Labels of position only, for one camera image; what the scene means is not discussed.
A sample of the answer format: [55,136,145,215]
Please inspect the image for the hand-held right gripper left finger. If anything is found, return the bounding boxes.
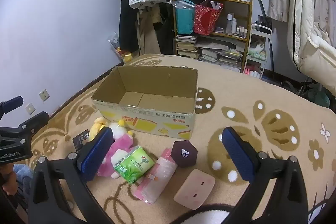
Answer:
[28,126,114,224]

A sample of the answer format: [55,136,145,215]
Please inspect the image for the red patterned bag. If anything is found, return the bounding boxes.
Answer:
[194,0,223,35]

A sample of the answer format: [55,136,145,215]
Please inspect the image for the wooden shelf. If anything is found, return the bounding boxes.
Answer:
[171,0,254,72]

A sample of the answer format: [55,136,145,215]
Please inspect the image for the clear snack packets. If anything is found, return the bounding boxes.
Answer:
[108,32,124,56]

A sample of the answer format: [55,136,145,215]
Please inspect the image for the stack of books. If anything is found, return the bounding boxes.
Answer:
[175,34,247,69]

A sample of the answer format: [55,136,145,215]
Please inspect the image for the pink plush bear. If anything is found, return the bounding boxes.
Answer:
[97,123,134,179]

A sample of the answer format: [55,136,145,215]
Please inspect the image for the person's left hand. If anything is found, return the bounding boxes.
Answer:
[1,162,17,196]

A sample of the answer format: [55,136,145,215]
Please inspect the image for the small black card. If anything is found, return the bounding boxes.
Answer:
[72,130,91,151]

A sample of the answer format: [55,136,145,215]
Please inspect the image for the beige coat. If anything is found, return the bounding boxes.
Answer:
[138,2,162,55]

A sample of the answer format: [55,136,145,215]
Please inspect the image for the cardboard box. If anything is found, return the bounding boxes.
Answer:
[91,65,198,141]

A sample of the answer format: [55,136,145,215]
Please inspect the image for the pink tissue pack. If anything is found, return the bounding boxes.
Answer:
[132,148,179,205]

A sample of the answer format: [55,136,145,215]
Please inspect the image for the teal bag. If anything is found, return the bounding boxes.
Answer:
[175,0,196,35]

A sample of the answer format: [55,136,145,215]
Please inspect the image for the dark green bag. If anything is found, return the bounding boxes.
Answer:
[302,88,331,109]

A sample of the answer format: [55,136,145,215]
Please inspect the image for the yellow plush toy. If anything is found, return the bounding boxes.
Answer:
[89,117,125,142]

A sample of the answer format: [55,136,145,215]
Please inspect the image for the blue fuzzy cloth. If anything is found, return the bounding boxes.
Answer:
[13,164,34,193]

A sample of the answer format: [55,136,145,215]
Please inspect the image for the beige brown patterned rug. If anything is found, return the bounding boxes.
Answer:
[26,53,336,224]

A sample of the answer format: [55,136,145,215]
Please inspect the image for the black coat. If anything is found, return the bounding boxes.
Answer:
[119,0,139,52]

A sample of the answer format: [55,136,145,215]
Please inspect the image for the green tissue pack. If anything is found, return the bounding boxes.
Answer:
[113,146,155,185]

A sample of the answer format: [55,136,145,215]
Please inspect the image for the pale green cloth bundle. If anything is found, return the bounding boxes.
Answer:
[248,40,267,61]

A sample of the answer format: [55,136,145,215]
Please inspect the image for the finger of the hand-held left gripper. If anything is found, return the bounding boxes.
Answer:
[18,111,50,136]
[0,96,25,119]

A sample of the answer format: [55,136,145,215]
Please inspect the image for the yellow round containers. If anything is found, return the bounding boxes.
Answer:
[117,48,134,63]

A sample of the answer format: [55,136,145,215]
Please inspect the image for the pink soft pad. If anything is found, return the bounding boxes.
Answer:
[173,168,216,210]

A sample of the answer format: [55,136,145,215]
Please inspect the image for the maroon hexagonal box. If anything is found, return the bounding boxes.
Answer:
[171,140,198,169]

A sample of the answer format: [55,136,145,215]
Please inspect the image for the white trolley cart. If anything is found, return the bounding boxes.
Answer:
[243,24,273,80]

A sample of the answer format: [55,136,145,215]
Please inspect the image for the row of cosmetic bottles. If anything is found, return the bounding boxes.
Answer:
[226,13,248,38]

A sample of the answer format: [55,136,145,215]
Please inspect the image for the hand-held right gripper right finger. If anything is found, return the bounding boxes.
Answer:
[221,126,308,224]

